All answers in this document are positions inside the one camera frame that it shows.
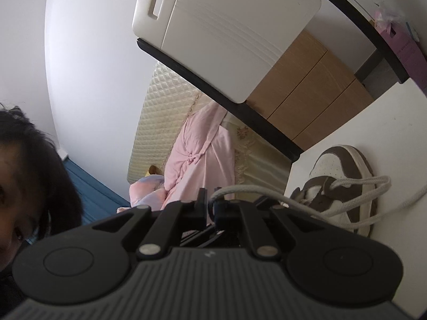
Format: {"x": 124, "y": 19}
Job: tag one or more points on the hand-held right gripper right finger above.
{"x": 223, "y": 216}

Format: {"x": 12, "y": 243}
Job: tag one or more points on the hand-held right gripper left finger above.
{"x": 201, "y": 216}

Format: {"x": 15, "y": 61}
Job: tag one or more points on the white and brown shoe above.
{"x": 347, "y": 163}

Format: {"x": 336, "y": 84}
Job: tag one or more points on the white shoelace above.
{"x": 360, "y": 181}

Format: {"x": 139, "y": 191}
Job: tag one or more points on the cream bed skirt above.
{"x": 260, "y": 163}

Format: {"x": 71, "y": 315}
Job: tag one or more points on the blue curtain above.
{"x": 96, "y": 193}

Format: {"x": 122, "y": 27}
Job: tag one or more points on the cream quilted headboard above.
{"x": 156, "y": 116}

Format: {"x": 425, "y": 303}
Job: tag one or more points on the wooden nightstand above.
{"x": 310, "y": 90}

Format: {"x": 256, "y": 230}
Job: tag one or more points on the person's head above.
{"x": 30, "y": 180}

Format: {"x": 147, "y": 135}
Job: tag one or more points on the pink cardboard box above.
{"x": 407, "y": 50}

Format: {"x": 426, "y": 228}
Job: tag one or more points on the white chair with black frame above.
{"x": 227, "y": 33}

